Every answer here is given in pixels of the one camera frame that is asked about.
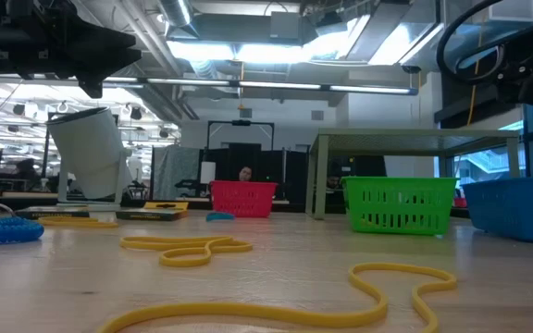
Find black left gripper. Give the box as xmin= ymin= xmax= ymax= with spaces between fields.
xmin=0 ymin=0 xmax=143 ymax=99

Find yellow rubber band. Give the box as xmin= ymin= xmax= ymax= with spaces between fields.
xmin=118 ymin=235 xmax=254 ymax=268
xmin=96 ymin=261 xmax=459 ymax=333
xmin=38 ymin=216 xmax=120 ymax=230

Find blue coil keychain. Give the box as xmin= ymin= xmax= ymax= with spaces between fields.
xmin=205 ymin=211 xmax=237 ymax=223
xmin=0 ymin=216 xmax=45 ymax=247

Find red plastic basket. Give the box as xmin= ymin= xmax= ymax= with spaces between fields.
xmin=209 ymin=179 xmax=279 ymax=219

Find white tilted bin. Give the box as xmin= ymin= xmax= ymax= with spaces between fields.
xmin=45 ymin=106 xmax=134 ymax=213

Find gray hanging cloth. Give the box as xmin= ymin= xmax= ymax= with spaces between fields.
xmin=151 ymin=144 xmax=202 ymax=202

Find white sign board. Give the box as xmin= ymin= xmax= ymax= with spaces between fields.
xmin=199 ymin=160 xmax=217 ymax=185

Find long ceiling light bar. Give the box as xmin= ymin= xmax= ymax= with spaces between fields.
xmin=0 ymin=73 xmax=419 ymax=96

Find black partition panels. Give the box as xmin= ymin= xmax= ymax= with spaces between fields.
xmin=200 ymin=142 xmax=312 ymax=205

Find green plastic basket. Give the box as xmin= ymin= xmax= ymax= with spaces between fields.
xmin=340 ymin=175 xmax=460 ymax=237

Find red storage bin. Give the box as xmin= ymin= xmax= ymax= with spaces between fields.
xmin=452 ymin=188 xmax=469 ymax=209

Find blue plastic basket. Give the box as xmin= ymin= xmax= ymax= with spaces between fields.
xmin=460 ymin=177 xmax=533 ymax=245

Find silver round air duct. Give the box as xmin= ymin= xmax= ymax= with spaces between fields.
xmin=157 ymin=0 xmax=196 ymax=29

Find yellow hanging power cord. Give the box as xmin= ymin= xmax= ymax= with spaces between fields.
xmin=466 ymin=25 xmax=485 ymax=127
xmin=237 ymin=59 xmax=248 ymax=111

